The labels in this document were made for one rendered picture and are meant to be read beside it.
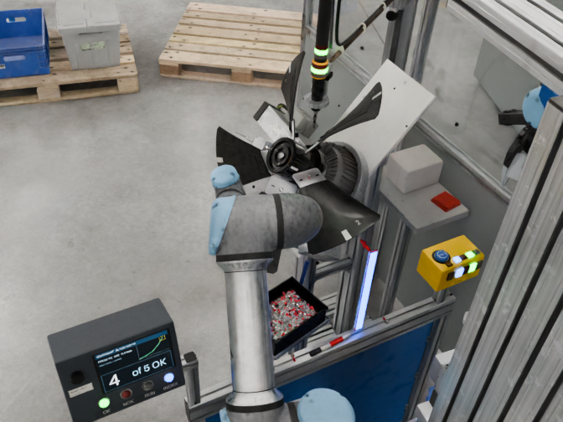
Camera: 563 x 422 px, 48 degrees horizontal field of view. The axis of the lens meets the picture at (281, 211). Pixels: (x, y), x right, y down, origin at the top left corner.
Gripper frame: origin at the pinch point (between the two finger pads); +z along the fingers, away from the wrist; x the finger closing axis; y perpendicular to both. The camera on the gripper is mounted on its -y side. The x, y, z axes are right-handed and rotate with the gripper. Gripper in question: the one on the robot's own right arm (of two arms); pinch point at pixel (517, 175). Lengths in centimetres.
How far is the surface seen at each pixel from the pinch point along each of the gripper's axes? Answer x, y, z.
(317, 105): -26, -47, 2
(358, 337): -26, -13, 62
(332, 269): -3, -62, 91
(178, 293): -47, -124, 148
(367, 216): -18.6, -28.4, 29.3
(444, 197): 36, -52, 60
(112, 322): -94, -18, 24
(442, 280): -2.5, -9.4, 44.7
